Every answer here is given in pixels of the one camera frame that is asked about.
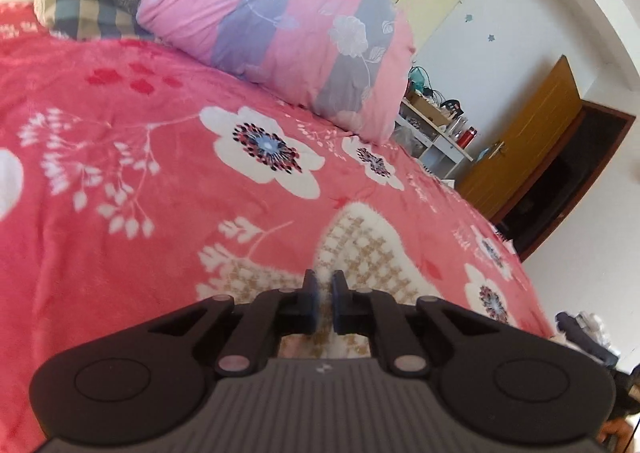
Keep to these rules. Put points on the red floral blanket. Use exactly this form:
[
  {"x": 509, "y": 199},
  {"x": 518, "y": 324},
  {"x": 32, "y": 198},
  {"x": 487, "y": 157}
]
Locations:
[{"x": 150, "y": 108}]

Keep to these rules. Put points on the pink and purple quilt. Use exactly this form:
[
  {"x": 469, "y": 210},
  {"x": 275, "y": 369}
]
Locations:
[{"x": 280, "y": 18}]

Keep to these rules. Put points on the cardboard box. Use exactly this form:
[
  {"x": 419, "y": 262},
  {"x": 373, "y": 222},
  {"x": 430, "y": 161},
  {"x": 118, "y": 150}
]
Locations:
[{"x": 430, "y": 108}]

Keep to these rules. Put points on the wooden door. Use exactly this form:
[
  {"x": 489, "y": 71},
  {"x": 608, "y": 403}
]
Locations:
[{"x": 525, "y": 143}]

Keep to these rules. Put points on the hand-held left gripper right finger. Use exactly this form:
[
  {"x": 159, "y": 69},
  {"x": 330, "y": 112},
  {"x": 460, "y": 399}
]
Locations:
[{"x": 340, "y": 303}]

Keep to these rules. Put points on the white desk shelf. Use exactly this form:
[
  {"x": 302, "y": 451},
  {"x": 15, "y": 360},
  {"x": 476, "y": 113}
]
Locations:
[{"x": 450, "y": 153}]

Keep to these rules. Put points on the red bottle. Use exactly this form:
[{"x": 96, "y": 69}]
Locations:
[{"x": 466, "y": 137}]

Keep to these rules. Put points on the clear plastic bag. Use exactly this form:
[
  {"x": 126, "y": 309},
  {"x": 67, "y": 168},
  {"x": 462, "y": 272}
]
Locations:
[{"x": 407, "y": 140}]

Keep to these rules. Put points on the blue hanging tag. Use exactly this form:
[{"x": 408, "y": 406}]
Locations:
[{"x": 484, "y": 155}]

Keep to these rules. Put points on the dark cloth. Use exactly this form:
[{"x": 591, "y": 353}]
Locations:
[{"x": 585, "y": 348}]

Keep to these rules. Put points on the plaid pillow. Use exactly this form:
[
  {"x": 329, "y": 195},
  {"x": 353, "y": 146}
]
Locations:
[{"x": 75, "y": 3}]

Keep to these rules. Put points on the white cloth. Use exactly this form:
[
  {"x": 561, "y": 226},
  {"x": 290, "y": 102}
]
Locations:
[{"x": 592, "y": 323}]

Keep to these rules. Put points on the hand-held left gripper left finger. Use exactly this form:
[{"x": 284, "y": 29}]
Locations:
[{"x": 311, "y": 303}]

